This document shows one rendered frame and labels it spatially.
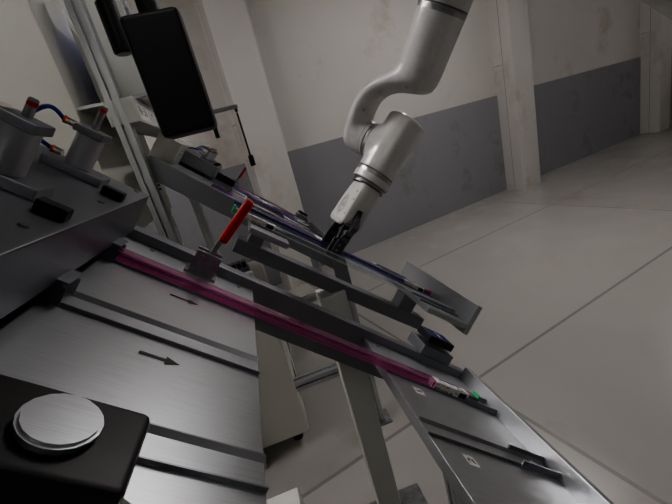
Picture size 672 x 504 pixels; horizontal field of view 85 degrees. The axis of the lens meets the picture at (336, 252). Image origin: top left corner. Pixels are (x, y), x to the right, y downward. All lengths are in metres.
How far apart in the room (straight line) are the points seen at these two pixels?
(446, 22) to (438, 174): 3.50
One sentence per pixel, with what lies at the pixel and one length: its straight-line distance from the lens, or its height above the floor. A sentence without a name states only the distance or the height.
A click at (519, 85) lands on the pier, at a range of 4.80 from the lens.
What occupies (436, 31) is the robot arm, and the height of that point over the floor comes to 1.26.
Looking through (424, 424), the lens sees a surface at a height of 0.85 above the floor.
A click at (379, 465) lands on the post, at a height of 0.31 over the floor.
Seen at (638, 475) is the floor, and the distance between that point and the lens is 1.54.
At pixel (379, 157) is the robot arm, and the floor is 1.08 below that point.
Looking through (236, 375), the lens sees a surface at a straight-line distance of 0.30.
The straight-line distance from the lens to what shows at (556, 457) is 0.55.
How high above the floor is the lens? 1.14
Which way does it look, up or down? 17 degrees down
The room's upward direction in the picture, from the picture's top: 15 degrees counter-clockwise
